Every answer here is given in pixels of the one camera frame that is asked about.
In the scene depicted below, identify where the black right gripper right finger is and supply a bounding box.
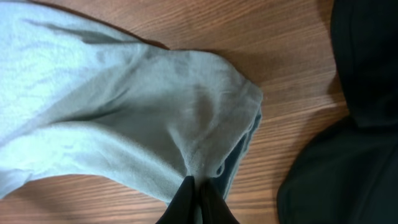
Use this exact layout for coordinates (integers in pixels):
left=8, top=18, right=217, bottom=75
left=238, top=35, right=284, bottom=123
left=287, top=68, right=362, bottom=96
left=198, top=179, right=239, bottom=224

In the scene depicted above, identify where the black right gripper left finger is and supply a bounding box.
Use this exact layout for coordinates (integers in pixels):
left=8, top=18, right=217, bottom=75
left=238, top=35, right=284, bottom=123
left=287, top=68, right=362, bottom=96
left=156, top=176, right=196, bottom=224

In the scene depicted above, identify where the light blue t-shirt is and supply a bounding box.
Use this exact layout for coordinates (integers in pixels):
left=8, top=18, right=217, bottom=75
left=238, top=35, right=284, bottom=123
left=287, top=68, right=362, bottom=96
left=1, top=1, right=262, bottom=202

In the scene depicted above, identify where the black clothes pile right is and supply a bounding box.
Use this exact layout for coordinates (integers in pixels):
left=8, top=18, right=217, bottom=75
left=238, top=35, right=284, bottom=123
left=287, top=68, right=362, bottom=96
left=277, top=0, right=397, bottom=224

